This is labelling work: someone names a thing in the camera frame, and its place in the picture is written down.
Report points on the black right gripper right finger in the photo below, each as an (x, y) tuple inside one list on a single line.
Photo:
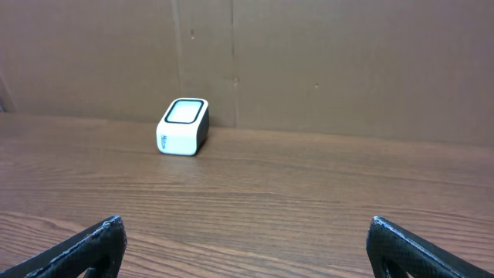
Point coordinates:
[(396, 252)]

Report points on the white barcode scanner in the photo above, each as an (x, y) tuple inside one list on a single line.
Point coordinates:
[(183, 129)]

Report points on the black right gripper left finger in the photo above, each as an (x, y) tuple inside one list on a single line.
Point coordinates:
[(97, 251)]

